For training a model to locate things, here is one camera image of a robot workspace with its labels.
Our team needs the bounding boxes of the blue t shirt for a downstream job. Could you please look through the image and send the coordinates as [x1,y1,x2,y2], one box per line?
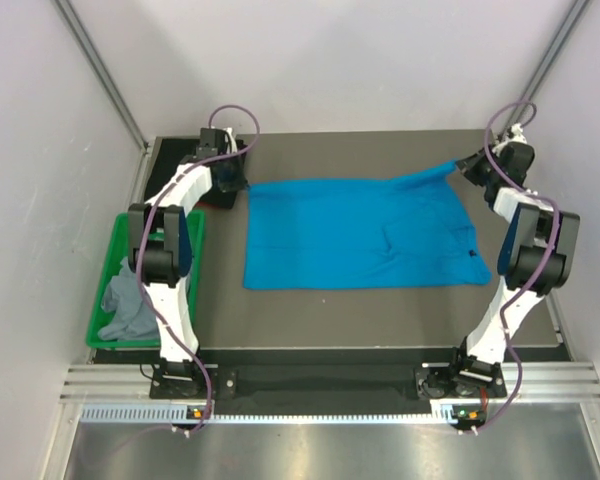
[243,162,491,290]

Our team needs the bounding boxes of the folded black t shirt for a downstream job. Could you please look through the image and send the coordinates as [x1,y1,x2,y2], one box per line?
[143,137,238,210]

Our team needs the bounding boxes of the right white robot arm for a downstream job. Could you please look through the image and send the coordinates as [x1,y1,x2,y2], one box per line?
[446,123,581,396]

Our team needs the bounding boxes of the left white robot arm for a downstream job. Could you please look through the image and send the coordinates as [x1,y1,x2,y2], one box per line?
[127,127,247,397]

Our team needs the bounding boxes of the right aluminium frame post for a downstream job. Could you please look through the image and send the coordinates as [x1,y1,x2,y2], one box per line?
[497,0,594,144]

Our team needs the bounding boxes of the green plastic bin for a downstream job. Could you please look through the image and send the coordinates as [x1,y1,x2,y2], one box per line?
[84,209,207,349]

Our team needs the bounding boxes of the aluminium frame post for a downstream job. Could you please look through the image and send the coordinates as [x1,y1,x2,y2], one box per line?
[497,0,594,144]
[51,0,148,151]

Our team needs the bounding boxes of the left aluminium frame post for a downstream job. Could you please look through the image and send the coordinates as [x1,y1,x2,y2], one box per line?
[51,0,148,151]

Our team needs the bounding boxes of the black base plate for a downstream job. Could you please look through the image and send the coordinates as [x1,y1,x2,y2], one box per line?
[148,362,506,414]

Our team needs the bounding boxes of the slotted cable duct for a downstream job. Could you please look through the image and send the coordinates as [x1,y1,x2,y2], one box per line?
[80,403,468,426]

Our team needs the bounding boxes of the aluminium front rail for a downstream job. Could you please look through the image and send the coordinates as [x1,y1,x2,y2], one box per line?
[60,364,151,403]

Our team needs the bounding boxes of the grey t shirt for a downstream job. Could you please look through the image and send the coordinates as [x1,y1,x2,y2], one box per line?
[97,257,159,342]

